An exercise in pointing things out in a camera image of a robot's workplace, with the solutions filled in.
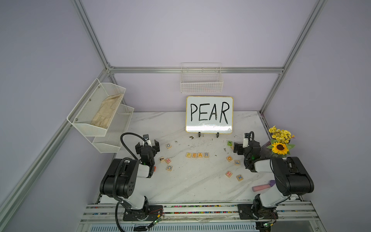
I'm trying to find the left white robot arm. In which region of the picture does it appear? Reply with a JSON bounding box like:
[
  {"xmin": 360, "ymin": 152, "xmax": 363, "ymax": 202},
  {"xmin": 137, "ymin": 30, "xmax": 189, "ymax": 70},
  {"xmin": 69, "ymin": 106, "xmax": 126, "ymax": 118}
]
[{"xmin": 100, "ymin": 132, "xmax": 160, "ymax": 210}]

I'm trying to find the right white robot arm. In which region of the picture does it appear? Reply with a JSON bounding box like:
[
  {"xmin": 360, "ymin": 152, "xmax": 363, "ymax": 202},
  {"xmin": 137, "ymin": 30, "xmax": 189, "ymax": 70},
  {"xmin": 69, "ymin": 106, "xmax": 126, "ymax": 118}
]
[{"xmin": 233, "ymin": 131, "xmax": 315, "ymax": 219}]

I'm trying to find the white PEAR whiteboard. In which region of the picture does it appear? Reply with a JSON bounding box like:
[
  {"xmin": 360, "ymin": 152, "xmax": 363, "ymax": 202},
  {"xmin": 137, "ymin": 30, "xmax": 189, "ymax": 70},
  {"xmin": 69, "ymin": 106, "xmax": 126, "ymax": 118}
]
[{"xmin": 185, "ymin": 96, "xmax": 234, "ymax": 134}]

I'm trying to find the yellow flower bouquet pot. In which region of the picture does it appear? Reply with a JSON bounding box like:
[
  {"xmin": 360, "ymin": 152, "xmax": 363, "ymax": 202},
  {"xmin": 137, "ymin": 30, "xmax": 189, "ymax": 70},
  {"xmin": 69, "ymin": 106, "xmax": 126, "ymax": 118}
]
[{"xmin": 260, "ymin": 126, "xmax": 295, "ymax": 159}]

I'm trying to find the white mesh lower shelf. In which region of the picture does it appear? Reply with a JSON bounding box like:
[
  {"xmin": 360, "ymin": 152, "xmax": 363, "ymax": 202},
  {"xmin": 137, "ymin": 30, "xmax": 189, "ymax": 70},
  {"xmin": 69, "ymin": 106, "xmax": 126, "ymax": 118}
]
[{"xmin": 92, "ymin": 104, "xmax": 134, "ymax": 153}]

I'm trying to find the white mesh shelf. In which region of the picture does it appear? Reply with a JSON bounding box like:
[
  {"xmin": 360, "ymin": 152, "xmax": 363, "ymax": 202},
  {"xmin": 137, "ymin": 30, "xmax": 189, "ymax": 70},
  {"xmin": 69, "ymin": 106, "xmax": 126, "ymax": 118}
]
[
  {"xmin": 92, "ymin": 104, "xmax": 134, "ymax": 153},
  {"xmin": 67, "ymin": 79, "xmax": 126, "ymax": 137}
]

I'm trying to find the purple pink toy shovel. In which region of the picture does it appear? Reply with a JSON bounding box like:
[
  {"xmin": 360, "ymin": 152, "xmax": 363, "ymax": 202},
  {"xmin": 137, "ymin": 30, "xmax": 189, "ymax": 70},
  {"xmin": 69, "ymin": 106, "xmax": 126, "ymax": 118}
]
[{"xmin": 252, "ymin": 180, "xmax": 276, "ymax": 192}]

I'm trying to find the beige cloth in shelf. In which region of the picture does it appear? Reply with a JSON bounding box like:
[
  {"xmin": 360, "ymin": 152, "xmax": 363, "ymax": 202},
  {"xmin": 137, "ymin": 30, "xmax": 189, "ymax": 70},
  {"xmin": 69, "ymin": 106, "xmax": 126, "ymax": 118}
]
[{"xmin": 91, "ymin": 94, "xmax": 124, "ymax": 129}]

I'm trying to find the white mesh upper shelf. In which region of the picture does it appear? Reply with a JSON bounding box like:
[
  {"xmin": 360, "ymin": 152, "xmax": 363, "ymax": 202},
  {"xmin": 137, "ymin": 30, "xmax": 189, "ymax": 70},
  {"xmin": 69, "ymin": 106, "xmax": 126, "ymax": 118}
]
[{"xmin": 67, "ymin": 79, "xmax": 126, "ymax": 137}]

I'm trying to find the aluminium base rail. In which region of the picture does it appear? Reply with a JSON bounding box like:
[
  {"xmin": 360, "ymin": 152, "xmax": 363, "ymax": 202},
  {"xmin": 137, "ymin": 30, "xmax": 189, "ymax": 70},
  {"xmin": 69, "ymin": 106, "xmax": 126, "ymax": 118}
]
[{"xmin": 80, "ymin": 201, "xmax": 320, "ymax": 224}]

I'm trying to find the white wire wall basket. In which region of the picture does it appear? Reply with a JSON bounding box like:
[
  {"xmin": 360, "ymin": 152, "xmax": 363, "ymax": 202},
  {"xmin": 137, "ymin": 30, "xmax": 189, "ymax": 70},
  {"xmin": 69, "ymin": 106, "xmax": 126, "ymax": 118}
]
[{"xmin": 180, "ymin": 62, "xmax": 224, "ymax": 94}]

